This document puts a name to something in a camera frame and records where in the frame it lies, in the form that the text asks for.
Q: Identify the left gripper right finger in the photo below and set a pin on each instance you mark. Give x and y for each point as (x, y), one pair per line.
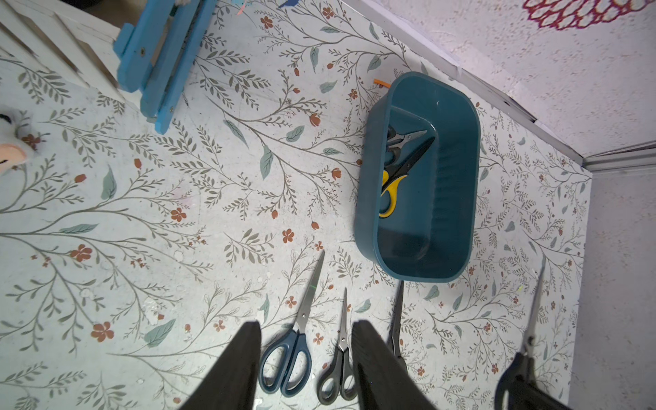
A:
(381, 381)

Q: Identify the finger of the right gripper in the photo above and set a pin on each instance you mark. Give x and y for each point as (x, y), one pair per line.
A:
(524, 395)

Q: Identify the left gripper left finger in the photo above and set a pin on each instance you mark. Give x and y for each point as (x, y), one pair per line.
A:
(231, 382)

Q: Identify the black handled steel scissors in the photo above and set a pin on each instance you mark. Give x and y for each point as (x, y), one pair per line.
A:
(522, 367)

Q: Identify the large black scissors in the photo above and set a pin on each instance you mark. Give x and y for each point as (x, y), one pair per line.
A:
(394, 342)

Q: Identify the small grey handled scissors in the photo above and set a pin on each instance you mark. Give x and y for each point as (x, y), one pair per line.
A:
(339, 378)

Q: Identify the blue handled scissors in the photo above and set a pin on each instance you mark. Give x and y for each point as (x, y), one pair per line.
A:
(293, 343)

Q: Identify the teal plastic storage box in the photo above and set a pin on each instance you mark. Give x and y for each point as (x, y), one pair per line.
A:
(429, 237)

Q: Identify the yellow black handled scissors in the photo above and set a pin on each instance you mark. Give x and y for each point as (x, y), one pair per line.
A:
(397, 170)

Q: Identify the small black handled scissors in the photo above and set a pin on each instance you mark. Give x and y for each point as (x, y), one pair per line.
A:
(395, 140)

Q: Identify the small orange scrap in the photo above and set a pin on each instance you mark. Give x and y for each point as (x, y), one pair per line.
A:
(381, 83)

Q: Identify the blue white slatted crate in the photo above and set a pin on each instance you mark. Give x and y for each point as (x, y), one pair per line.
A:
(135, 52)

